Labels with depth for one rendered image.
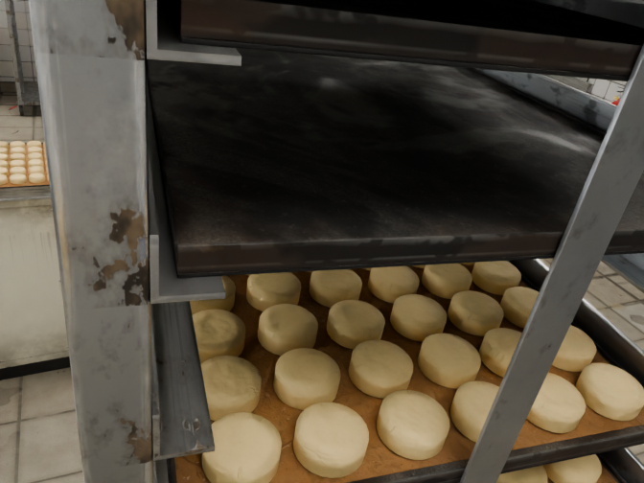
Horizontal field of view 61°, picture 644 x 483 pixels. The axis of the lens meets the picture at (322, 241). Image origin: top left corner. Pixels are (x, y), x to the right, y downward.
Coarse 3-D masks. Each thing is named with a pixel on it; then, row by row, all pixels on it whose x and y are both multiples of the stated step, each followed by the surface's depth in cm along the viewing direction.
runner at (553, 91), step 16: (512, 80) 63; (528, 80) 60; (544, 80) 58; (544, 96) 58; (560, 96) 56; (576, 96) 54; (592, 96) 52; (576, 112) 54; (592, 112) 52; (608, 112) 51
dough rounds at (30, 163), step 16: (0, 144) 206; (16, 144) 209; (32, 144) 211; (0, 160) 195; (16, 160) 196; (32, 160) 198; (0, 176) 184; (16, 176) 186; (32, 176) 187; (48, 176) 190
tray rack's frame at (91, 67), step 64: (64, 0) 15; (128, 0) 15; (640, 0) 20; (64, 64) 15; (128, 64) 16; (640, 64) 22; (64, 128) 16; (128, 128) 17; (640, 128) 24; (64, 192) 17; (128, 192) 18; (64, 256) 18; (128, 256) 19; (576, 256) 28; (128, 320) 20; (128, 384) 22; (512, 384) 32; (128, 448) 24
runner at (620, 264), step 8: (608, 256) 49; (616, 256) 50; (624, 256) 49; (632, 256) 49; (640, 256) 48; (608, 264) 48; (616, 264) 48; (624, 264) 48; (632, 264) 48; (640, 264) 48; (616, 272) 47; (624, 272) 47; (632, 272) 47; (640, 272) 47; (632, 280) 46; (640, 280) 46; (640, 288) 45
